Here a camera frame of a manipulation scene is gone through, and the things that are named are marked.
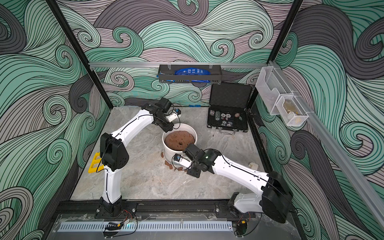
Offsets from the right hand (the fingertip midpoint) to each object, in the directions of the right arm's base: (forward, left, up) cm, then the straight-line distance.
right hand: (193, 165), depth 79 cm
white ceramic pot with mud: (+16, +11, +2) cm, 20 cm away
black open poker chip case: (+51, -28, -1) cm, 58 cm away
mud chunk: (+4, +14, -8) cm, 17 cm away
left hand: (+22, +13, +6) cm, 27 cm away
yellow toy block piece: (+7, +60, -7) cm, 61 cm away
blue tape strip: (+57, -4, -11) cm, 58 cm away
